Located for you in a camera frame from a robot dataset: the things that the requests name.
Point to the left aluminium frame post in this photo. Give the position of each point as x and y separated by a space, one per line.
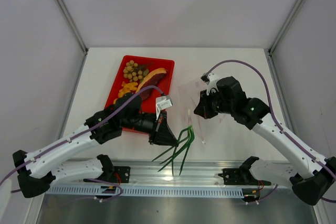
71 24

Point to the tan longan fruit bunch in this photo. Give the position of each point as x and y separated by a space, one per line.
135 72

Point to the slotted grey cable duct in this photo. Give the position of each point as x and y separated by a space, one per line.
147 191

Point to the clear zip top bag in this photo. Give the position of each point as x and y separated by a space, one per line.
189 95

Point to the orange ginger root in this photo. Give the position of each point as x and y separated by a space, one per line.
130 87

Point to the right aluminium frame post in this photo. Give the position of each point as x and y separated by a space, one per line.
290 18

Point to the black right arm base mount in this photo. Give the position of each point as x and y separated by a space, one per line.
240 176

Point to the aluminium frame post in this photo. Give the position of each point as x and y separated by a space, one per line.
71 24
290 18

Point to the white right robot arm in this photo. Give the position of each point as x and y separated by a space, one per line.
309 174

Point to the sliced cured ham piece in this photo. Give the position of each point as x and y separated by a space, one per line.
152 79

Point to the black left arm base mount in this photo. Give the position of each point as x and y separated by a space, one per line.
121 175

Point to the green scallion stalk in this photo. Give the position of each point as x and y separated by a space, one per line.
185 139

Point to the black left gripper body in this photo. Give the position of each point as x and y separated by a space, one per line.
143 123

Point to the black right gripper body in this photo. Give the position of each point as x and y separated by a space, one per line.
212 104

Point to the red plastic tray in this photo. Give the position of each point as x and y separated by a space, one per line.
162 82

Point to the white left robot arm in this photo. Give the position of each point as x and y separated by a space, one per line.
48 166

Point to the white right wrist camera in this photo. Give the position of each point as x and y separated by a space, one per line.
211 80

